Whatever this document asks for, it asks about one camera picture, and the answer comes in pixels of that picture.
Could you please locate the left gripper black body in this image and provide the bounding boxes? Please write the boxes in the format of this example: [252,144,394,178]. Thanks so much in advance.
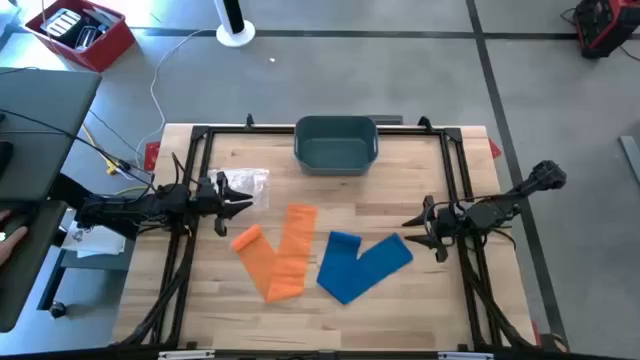
[192,171,230,238]

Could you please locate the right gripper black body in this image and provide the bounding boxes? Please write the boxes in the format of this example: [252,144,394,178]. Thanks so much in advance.
[422,194,467,264]

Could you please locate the clear plastic bag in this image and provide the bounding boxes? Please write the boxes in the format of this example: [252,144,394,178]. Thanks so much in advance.
[207,168,271,210]

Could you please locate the orange elastic bandage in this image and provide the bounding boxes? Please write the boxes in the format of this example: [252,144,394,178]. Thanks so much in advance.
[229,203,319,304]

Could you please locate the blue elastic bandage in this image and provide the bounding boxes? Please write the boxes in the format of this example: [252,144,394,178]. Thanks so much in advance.
[316,230,415,306]

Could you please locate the dark teal plastic bin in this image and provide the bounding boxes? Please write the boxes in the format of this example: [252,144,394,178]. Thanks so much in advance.
[293,115,380,177]

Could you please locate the white printed papers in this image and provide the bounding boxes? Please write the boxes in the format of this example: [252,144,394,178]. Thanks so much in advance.
[60,219,127,259]

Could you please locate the grey desk foot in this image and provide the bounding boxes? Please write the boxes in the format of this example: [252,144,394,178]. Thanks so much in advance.
[37,248,132,312]

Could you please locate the black desk support beam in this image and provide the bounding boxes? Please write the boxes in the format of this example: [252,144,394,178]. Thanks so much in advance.
[49,172,84,211]

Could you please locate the red plastic crate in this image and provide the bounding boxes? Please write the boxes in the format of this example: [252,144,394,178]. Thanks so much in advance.
[24,0,137,73]

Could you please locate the grey desk top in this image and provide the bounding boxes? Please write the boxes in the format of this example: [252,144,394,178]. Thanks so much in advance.
[0,67,103,201]

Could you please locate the grey metal bar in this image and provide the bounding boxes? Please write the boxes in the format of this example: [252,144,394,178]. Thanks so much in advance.
[618,134,640,187]

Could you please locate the person's hand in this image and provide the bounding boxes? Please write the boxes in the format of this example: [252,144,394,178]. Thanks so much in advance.
[0,209,30,267]

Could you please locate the dark grey desk panel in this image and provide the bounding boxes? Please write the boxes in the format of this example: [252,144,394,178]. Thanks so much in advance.
[0,199,69,334]

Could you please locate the white ribbed device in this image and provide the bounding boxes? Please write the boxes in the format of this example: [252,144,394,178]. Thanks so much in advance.
[39,8,83,39]

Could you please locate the red and black equipment case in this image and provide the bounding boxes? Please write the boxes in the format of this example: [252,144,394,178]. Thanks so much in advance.
[572,0,640,60]

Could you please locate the black aluminium table frame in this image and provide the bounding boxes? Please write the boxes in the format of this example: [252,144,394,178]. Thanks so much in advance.
[112,113,544,351]

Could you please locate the black desk cable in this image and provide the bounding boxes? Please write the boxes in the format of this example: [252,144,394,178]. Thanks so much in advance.
[0,107,155,179]

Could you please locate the yellow cable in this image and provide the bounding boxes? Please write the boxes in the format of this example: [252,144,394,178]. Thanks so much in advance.
[81,123,151,196]

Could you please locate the white edge bracket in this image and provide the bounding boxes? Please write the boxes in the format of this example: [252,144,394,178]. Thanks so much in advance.
[158,349,216,360]
[438,351,495,360]

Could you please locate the white floor cable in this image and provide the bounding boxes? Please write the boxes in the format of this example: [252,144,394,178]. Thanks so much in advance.
[134,28,219,157]

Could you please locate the white pedestal tower fan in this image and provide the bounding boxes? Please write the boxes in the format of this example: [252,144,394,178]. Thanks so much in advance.
[213,0,257,48]

